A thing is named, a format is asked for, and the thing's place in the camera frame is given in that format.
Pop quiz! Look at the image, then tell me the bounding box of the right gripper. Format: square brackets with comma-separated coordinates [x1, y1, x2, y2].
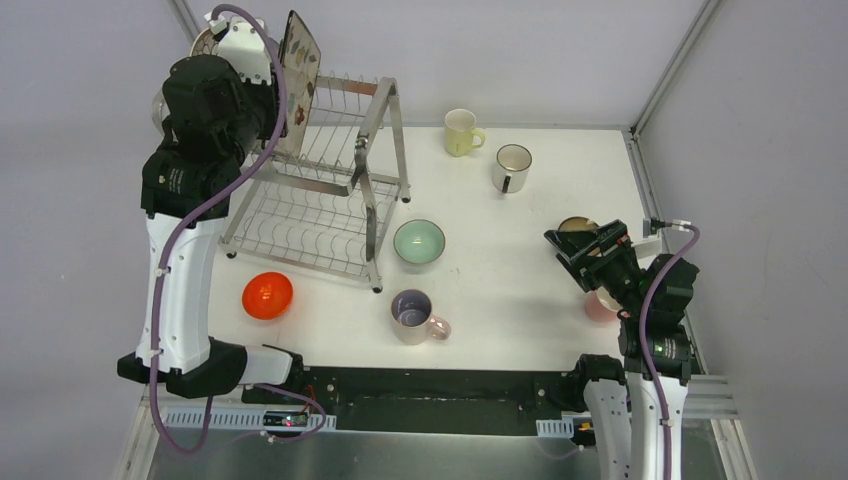
[543, 218, 648, 315]

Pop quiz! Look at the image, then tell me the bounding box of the square flower pattern plate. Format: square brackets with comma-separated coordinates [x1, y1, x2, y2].
[275, 10, 321, 158]

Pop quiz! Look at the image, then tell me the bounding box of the floral petal brown-rim plate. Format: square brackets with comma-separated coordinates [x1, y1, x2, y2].
[189, 28, 218, 56]

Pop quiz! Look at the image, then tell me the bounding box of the mint green bowl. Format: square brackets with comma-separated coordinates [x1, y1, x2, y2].
[393, 219, 446, 265]

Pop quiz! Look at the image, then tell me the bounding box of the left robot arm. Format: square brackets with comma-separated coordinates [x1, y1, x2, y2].
[117, 54, 305, 405]

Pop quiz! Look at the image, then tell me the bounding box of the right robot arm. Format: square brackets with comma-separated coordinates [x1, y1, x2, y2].
[544, 218, 701, 479]

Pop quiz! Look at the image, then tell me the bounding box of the stainless steel dish rack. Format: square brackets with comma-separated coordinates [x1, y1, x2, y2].
[219, 74, 411, 293]

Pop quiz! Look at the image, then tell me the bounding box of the brown patterned small bowl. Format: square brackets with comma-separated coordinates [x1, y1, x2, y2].
[557, 216, 599, 232]

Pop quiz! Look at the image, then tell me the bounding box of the pink cup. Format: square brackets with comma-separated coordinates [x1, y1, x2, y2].
[584, 288, 622, 323]

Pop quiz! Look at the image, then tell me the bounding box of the white mug dark rim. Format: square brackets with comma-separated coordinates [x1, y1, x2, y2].
[492, 144, 533, 194]

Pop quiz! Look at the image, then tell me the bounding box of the yellow mug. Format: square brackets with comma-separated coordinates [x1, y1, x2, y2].
[444, 109, 486, 157]

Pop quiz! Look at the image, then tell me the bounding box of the pink iridescent mug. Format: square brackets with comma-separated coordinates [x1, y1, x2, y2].
[390, 289, 452, 345]

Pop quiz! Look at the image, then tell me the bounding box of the orange plastic bowl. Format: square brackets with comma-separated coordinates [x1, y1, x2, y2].
[241, 272, 294, 321]

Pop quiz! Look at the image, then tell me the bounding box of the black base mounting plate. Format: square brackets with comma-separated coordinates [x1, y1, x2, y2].
[282, 366, 579, 436]

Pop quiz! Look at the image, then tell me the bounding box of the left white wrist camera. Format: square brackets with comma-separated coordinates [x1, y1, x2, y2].
[204, 13, 274, 85]

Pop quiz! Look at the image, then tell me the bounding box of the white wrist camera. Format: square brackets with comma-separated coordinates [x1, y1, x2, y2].
[204, 13, 274, 85]
[634, 218, 692, 260]

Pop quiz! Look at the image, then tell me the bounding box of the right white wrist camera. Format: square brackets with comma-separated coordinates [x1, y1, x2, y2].
[634, 218, 692, 260]

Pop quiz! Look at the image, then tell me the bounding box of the aluminium frame rail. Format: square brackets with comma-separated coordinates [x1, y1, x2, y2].
[620, 132, 700, 369]

